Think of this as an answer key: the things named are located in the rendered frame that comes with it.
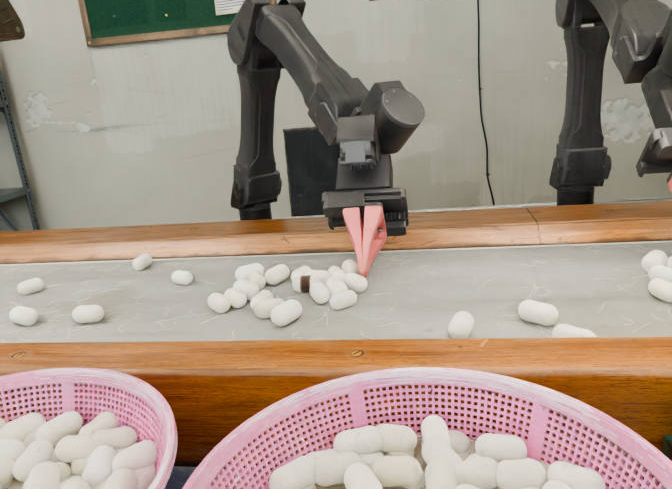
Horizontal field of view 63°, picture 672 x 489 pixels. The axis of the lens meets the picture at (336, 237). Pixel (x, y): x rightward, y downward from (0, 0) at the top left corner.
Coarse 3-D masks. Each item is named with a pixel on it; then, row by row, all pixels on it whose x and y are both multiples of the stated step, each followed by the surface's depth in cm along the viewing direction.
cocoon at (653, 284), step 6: (654, 282) 54; (660, 282) 54; (666, 282) 53; (648, 288) 55; (654, 288) 54; (660, 288) 53; (666, 288) 53; (654, 294) 54; (660, 294) 53; (666, 294) 53; (666, 300) 53
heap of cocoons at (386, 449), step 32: (352, 448) 37; (384, 448) 37; (416, 448) 38; (448, 448) 35; (480, 448) 36; (512, 448) 35; (288, 480) 34; (320, 480) 35; (352, 480) 33; (384, 480) 34; (416, 480) 34; (448, 480) 33; (480, 480) 33; (512, 480) 33; (544, 480) 33; (576, 480) 32
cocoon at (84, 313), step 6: (78, 306) 60; (84, 306) 60; (90, 306) 60; (96, 306) 60; (72, 312) 60; (78, 312) 60; (84, 312) 60; (90, 312) 60; (96, 312) 60; (102, 312) 60; (78, 318) 60; (84, 318) 60; (90, 318) 60; (96, 318) 60
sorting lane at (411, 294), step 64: (256, 256) 78; (320, 256) 76; (384, 256) 74; (448, 256) 71; (512, 256) 69; (576, 256) 67; (640, 256) 66; (0, 320) 64; (64, 320) 62; (128, 320) 60; (192, 320) 59; (256, 320) 57; (320, 320) 56; (384, 320) 55; (448, 320) 54; (512, 320) 52; (576, 320) 51; (640, 320) 50
